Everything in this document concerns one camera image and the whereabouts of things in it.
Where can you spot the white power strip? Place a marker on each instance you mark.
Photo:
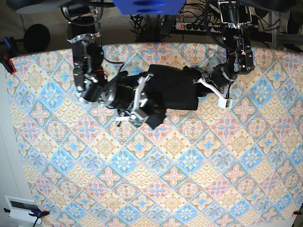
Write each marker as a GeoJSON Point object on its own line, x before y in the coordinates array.
{"type": "Point", "coordinates": [182, 26]}

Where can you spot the white wall outlet box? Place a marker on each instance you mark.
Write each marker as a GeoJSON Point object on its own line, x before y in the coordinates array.
{"type": "Point", "coordinates": [20, 209]}

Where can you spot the patterned tile tablecloth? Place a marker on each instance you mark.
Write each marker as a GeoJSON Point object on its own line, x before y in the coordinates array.
{"type": "Point", "coordinates": [206, 168]}

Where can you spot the lower left table clamp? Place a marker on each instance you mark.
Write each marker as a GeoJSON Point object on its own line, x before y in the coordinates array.
{"type": "Point", "coordinates": [35, 213]}

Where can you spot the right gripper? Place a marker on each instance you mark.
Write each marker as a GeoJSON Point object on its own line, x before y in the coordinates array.
{"type": "Point", "coordinates": [126, 93]}

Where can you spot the black round stool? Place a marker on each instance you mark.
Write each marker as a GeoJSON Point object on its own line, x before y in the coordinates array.
{"type": "Point", "coordinates": [36, 38]}

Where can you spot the black long-sleeve t-shirt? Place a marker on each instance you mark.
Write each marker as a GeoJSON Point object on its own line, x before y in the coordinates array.
{"type": "Point", "coordinates": [171, 88]}

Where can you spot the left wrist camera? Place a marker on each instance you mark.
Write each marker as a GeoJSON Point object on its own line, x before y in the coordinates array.
{"type": "Point", "coordinates": [225, 103]}

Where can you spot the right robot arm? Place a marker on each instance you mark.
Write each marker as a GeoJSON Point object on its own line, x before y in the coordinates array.
{"type": "Point", "coordinates": [83, 19]}

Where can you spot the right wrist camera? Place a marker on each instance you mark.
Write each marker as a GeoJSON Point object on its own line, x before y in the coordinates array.
{"type": "Point", "coordinates": [138, 117]}

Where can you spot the lower right table clamp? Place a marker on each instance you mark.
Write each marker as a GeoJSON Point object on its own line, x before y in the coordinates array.
{"type": "Point", "coordinates": [298, 213]}

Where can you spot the table clamp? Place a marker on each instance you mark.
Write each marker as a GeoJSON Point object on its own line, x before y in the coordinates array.
{"type": "Point", "coordinates": [35, 213]}
{"type": "Point", "coordinates": [5, 59]}
{"type": "Point", "coordinates": [298, 213]}

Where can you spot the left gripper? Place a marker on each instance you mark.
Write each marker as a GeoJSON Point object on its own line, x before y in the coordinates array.
{"type": "Point", "coordinates": [219, 78]}

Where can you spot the upper left table clamp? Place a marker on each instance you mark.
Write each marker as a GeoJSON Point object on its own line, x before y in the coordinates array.
{"type": "Point", "coordinates": [5, 59]}

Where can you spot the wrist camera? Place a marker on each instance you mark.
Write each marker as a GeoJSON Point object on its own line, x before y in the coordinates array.
{"type": "Point", "coordinates": [225, 103]}
{"type": "Point", "coordinates": [138, 117]}

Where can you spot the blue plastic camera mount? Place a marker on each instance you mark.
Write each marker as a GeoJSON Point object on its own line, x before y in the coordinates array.
{"type": "Point", "coordinates": [149, 7]}

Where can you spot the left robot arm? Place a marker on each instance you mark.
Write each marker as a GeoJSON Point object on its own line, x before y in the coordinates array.
{"type": "Point", "coordinates": [236, 41]}

